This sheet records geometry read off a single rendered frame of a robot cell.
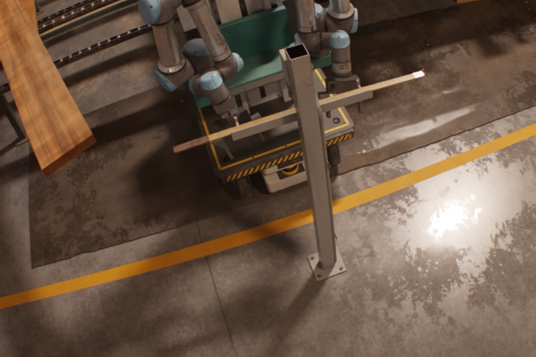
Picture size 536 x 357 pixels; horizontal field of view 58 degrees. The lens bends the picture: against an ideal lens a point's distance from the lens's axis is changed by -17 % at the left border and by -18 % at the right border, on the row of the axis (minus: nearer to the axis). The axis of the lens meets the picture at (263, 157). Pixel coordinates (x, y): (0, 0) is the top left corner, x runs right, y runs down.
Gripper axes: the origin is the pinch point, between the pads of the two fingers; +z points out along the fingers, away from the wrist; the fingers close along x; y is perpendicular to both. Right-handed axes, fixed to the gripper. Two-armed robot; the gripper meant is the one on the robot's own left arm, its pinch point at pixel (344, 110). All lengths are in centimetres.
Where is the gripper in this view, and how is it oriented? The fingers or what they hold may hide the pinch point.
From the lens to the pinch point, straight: 226.0
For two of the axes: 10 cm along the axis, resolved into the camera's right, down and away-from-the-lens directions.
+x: 9.8, -1.5, 0.9
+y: 1.5, 4.3, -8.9
